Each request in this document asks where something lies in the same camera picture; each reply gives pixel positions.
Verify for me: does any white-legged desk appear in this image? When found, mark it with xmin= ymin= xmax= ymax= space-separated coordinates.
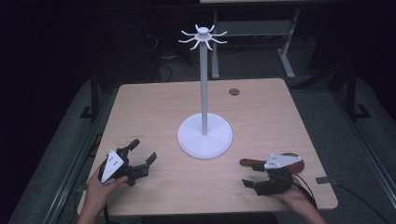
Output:
xmin=199 ymin=0 xmax=303 ymax=80

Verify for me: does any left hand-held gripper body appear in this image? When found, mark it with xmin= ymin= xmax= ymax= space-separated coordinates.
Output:
xmin=98 ymin=147 xmax=151 ymax=188

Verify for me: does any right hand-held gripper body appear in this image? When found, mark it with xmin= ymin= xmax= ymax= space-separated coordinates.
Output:
xmin=252 ymin=152 xmax=304 ymax=197

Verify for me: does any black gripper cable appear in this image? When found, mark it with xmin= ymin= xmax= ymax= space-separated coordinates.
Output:
xmin=290 ymin=173 xmax=319 ymax=210

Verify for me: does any person's left hand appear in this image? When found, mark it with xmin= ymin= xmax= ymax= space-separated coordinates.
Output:
xmin=85 ymin=169 xmax=130 ymax=216

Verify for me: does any person's right hand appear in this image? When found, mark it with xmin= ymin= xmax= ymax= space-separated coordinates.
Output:
xmin=274 ymin=186 xmax=316 ymax=216

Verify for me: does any black metal frame stand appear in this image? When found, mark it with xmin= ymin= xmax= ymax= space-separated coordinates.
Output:
xmin=340 ymin=63 xmax=373 ymax=122
xmin=78 ymin=73 xmax=101 ymax=121

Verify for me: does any black floor cable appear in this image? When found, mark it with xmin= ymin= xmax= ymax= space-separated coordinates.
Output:
xmin=144 ymin=34 xmax=174 ymax=82
xmin=335 ymin=184 xmax=386 ymax=224

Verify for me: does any grey tape strip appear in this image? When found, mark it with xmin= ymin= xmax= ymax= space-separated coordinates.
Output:
xmin=315 ymin=175 xmax=338 ymax=185

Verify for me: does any white hook stand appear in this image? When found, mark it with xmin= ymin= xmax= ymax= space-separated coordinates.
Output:
xmin=177 ymin=23 xmax=233 ymax=161

